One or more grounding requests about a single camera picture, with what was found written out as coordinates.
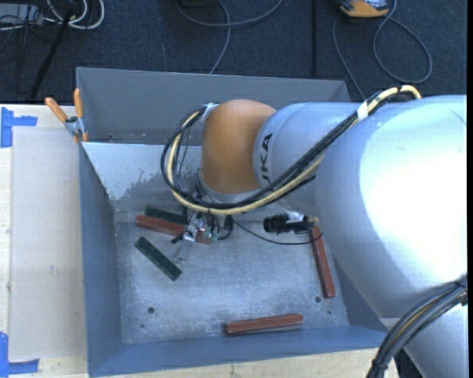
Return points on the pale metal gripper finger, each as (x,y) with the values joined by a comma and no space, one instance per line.
(184,248)

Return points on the dark green flat block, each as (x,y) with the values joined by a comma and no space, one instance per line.
(157,258)
(163,213)

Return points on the red-brown flat block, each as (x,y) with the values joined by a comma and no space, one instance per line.
(157,224)
(264,324)
(324,266)

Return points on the grey metal bin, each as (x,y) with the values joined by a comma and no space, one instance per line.
(220,282)

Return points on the pale flat board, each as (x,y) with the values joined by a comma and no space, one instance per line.
(47,242)

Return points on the black cylinder on white bracket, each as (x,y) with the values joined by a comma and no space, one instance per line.
(278,224)

